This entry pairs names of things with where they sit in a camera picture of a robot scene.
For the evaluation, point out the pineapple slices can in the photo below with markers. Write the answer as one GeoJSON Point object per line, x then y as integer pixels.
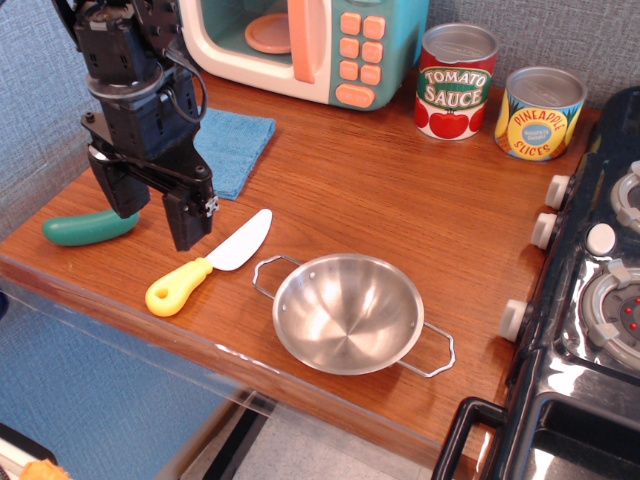
{"type": "Point", "coordinates": [539, 113]}

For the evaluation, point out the steel colander bowl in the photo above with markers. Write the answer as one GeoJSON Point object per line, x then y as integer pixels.
{"type": "Point", "coordinates": [349, 314]}

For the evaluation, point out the yellow handled toy knife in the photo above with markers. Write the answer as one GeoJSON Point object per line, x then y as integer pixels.
{"type": "Point", "coordinates": [168, 295]}

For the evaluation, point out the orange plush object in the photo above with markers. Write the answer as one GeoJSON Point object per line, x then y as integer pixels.
{"type": "Point", "coordinates": [43, 470]}

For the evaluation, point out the toy microwave oven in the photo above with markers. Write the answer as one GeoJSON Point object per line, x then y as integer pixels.
{"type": "Point", "coordinates": [349, 54]}

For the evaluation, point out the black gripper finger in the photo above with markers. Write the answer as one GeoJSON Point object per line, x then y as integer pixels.
{"type": "Point", "coordinates": [190, 220]}
{"type": "Point", "coordinates": [126, 194]}

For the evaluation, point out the black toy stove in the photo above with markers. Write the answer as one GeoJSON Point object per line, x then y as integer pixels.
{"type": "Point", "coordinates": [572, 409]}

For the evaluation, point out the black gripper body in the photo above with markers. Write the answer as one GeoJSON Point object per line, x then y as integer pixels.
{"type": "Point", "coordinates": [150, 125]}

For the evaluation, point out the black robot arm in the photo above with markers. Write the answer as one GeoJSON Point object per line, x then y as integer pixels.
{"type": "Point", "coordinates": [124, 39]}

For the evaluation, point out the green toy cucumber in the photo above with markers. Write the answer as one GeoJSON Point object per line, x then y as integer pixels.
{"type": "Point", "coordinates": [81, 230]}

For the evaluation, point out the tomato sauce can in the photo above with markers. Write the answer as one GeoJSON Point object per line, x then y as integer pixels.
{"type": "Point", "coordinates": [454, 79]}

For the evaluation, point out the blue towel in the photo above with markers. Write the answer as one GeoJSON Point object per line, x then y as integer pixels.
{"type": "Point", "coordinates": [231, 145]}

